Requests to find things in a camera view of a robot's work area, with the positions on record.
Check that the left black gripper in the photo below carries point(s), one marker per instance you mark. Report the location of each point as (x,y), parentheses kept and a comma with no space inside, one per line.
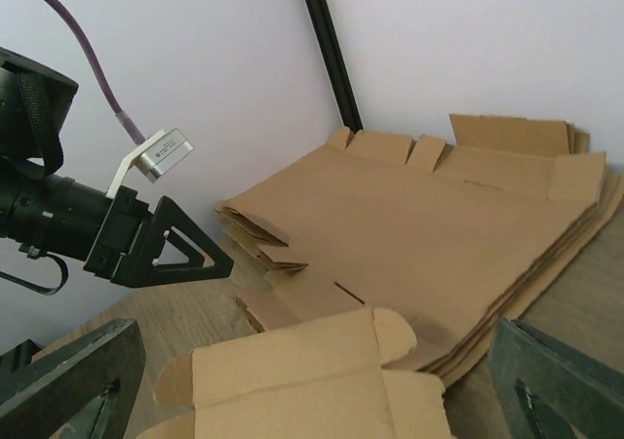
(135,250)

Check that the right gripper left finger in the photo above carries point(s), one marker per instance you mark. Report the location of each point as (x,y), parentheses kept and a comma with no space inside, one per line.
(85,389)

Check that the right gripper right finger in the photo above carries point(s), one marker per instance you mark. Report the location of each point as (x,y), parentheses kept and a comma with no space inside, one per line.
(548,389)

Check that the cardboard box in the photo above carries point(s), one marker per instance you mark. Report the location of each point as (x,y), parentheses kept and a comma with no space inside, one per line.
(326,378)

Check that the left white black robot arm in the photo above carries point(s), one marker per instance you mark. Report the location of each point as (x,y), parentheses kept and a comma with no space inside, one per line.
(49,216)

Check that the stack of flat cardboard sheets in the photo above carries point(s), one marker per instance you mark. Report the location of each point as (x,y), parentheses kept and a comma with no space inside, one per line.
(449,235)

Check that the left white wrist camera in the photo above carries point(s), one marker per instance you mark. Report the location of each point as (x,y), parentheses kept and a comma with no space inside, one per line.
(153,158)

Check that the left black frame post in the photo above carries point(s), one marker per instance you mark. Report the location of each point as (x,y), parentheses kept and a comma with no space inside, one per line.
(321,19)

